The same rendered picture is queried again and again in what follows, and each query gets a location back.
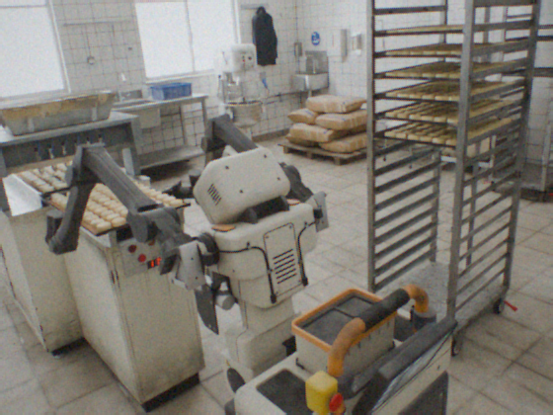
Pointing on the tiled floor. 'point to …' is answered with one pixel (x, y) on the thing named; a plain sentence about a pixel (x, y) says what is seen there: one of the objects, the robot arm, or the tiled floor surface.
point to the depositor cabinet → (39, 273)
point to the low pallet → (328, 152)
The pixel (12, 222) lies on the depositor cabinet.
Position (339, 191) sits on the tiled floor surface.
